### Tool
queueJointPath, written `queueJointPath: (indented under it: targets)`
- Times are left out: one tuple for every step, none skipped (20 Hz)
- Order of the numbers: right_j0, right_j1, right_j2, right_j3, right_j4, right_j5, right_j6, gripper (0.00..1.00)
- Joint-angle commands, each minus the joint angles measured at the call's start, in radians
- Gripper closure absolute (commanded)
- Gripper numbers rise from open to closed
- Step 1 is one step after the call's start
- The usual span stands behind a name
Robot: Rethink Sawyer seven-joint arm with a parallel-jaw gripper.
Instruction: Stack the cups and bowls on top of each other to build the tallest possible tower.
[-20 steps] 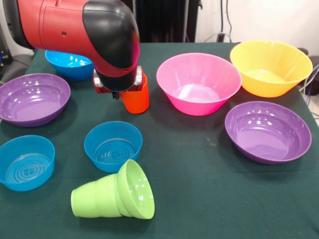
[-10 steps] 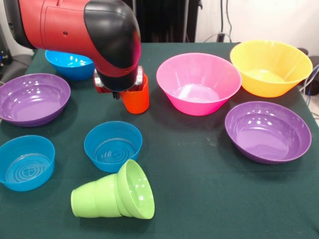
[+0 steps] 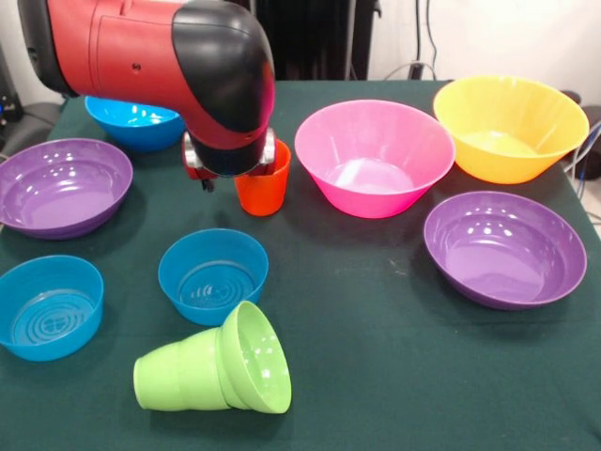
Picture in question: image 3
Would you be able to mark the blue bowl with ringed bottom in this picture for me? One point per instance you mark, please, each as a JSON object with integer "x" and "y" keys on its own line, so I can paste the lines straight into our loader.
{"x": 211, "y": 282}
{"x": 47, "y": 305}

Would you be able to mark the deep smooth blue bowl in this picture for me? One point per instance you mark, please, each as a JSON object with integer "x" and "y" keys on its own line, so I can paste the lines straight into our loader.
{"x": 136, "y": 127}

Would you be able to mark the purple bowl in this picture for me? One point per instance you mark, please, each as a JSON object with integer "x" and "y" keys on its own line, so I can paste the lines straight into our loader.
{"x": 61, "y": 188}
{"x": 502, "y": 253}

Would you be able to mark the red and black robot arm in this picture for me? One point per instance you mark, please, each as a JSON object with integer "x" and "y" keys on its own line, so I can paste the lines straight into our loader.
{"x": 164, "y": 61}

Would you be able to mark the black equipment rack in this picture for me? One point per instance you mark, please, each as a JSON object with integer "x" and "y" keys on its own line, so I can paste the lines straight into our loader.
{"x": 9, "y": 108}

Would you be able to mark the small green bowl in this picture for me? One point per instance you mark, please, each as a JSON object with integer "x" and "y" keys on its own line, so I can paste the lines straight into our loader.
{"x": 258, "y": 362}

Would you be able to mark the dark green tablecloth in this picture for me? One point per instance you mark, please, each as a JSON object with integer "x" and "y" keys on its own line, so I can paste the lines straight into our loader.
{"x": 422, "y": 376}

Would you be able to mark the pink bowl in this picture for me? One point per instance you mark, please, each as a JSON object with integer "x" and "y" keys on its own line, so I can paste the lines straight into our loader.
{"x": 371, "y": 141}

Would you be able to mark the orange cup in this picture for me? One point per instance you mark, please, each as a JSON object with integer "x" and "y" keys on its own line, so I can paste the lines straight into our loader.
{"x": 263, "y": 192}

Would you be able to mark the black rounded seat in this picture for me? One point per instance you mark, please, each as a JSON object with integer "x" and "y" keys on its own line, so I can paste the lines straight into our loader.
{"x": 37, "y": 122}

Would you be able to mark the green cup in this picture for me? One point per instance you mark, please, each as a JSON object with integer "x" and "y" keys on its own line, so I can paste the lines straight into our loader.
{"x": 174, "y": 376}

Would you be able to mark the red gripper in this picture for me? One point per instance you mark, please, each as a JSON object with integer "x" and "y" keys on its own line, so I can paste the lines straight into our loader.
{"x": 190, "y": 164}

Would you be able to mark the yellow-orange bowl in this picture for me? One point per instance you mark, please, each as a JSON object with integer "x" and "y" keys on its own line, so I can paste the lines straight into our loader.
{"x": 509, "y": 117}

